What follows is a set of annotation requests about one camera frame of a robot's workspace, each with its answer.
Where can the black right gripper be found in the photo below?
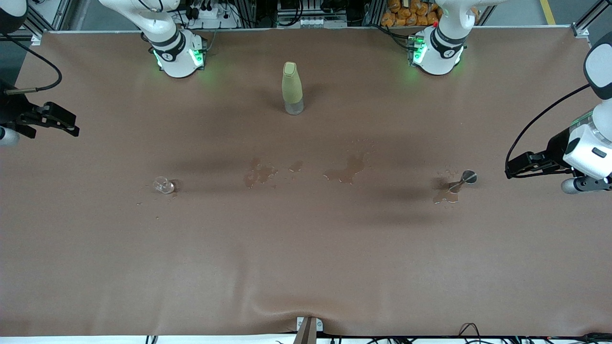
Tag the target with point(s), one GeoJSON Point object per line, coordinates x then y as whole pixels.
{"type": "Point", "coordinates": [10, 111]}

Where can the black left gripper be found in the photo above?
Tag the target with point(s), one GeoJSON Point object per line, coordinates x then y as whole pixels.
{"type": "Point", "coordinates": [556, 145]}

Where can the steel double jigger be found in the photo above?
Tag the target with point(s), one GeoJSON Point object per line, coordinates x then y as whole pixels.
{"type": "Point", "coordinates": [468, 177]}

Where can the clear glass measuring beaker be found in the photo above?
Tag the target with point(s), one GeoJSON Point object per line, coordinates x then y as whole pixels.
{"type": "Point", "coordinates": [163, 185]}

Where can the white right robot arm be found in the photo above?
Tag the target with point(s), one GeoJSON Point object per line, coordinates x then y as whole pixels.
{"type": "Point", "coordinates": [172, 45]}

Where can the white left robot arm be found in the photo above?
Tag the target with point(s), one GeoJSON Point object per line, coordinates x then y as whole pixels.
{"type": "Point", "coordinates": [437, 57]}

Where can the green-capped glass shaker bottle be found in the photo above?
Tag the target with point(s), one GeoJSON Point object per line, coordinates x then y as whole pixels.
{"type": "Point", "coordinates": [292, 86]}

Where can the pile of orange bread toys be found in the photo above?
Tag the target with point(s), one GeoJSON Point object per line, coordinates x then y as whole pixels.
{"type": "Point", "coordinates": [401, 14]}

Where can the white power strip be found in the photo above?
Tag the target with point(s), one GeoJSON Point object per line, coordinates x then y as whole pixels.
{"type": "Point", "coordinates": [215, 14]}

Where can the small brown liquid puddle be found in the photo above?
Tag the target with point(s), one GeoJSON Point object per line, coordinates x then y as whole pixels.
{"type": "Point", "coordinates": [296, 166]}

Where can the brown table mat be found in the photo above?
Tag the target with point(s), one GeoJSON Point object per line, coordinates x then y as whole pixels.
{"type": "Point", "coordinates": [306, 248]}

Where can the black control box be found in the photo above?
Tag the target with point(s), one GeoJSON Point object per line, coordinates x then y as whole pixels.
{"type": "Point", "coordinates": [311, 9]}

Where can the aluminium frame profile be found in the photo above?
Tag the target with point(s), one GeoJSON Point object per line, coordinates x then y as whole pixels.
{"type": "Point", "coordinates": [37, 38]}
{"type": "Point", "coordinates": [581, 31]}

